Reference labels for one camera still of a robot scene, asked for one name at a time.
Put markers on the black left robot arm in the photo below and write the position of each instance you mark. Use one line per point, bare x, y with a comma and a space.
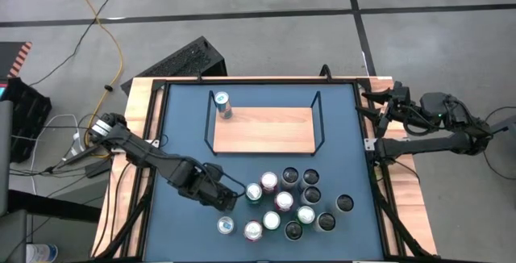
137, 152

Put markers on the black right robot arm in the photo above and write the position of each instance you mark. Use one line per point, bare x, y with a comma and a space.
423, 146

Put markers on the blue silver Red Bull can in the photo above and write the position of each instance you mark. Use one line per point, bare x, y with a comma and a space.
222, 98
225, 225

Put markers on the white Celsius can black top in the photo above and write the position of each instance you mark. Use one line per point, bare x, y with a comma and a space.
325, 221
311, 194
310, 177
344, 203
293, 230
290, 175

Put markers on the hazard striped black panel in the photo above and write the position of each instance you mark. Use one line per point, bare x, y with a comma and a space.
12, 57

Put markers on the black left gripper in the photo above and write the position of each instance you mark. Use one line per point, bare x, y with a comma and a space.
205, 190

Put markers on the silver corner bracket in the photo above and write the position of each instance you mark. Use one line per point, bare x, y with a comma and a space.
370, 144
155, 142

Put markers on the black aluminium table frame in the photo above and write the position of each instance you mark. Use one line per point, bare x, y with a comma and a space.
282, 81

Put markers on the grey floor stand base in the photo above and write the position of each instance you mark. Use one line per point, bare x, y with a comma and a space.
504, 126

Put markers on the grey cabinet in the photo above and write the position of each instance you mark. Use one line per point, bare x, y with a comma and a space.
4, 154

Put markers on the blue table mat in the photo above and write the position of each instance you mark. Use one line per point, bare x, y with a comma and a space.
181, 230

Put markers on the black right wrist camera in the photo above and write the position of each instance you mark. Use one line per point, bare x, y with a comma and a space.
402, 88

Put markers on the green Sprite can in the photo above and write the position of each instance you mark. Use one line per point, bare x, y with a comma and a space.
253, 192
305, 214
271, 220

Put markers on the white blue container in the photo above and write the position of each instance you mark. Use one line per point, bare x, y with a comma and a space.
40, 253

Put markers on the black plastic crate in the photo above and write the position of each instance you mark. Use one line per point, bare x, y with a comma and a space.
28, 118

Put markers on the black floor beam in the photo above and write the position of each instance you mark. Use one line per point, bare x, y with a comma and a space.
52, 206

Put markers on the black power adapter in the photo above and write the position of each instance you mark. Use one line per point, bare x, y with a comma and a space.
98, 168

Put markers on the black table edge hook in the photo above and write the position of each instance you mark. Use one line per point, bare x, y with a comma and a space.
325, 71
199, 76

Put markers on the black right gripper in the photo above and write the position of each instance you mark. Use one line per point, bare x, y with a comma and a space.
405, 111

